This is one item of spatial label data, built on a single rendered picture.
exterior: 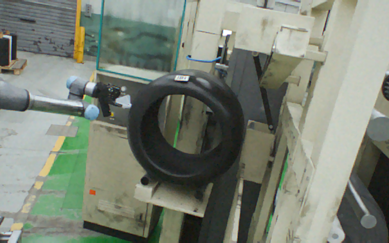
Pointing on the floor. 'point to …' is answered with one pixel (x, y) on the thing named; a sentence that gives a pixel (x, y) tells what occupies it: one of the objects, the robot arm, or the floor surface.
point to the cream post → (187, 130)
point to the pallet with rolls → (3, 54)
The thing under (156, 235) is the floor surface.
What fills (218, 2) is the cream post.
